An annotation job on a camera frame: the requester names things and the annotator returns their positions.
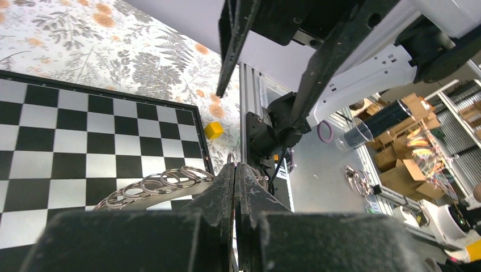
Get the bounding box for metal keyring disc with rings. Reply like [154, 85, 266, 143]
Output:
[93, 166, 216, 211]

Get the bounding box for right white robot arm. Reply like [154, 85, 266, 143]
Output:
[216, 1, 480, 166]

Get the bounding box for clear plastic cup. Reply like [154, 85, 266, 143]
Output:
[336, 100, 412, 151]

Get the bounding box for spare keyrings on table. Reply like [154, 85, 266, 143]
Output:
[344, 165, 374, 198]

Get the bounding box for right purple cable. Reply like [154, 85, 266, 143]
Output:
[316, 120, 335, 144]

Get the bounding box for small yellow cube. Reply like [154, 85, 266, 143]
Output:
[204, 122, 224, 140]

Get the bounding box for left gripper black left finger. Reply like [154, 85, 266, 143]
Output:
[20, 163, 235, 271]

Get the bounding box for floral patterned table mat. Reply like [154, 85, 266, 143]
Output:
[1, 1, 241, 171]

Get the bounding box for black white chessboard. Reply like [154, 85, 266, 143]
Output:
[1, 72, 213, 271]

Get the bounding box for stack of cardboard boxes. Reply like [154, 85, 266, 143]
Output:
[368, 93, 445, 201]

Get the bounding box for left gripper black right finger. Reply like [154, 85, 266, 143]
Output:
[235, 163, 425, 271]

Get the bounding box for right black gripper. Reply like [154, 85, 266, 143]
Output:
[216, 0, 398, 128]

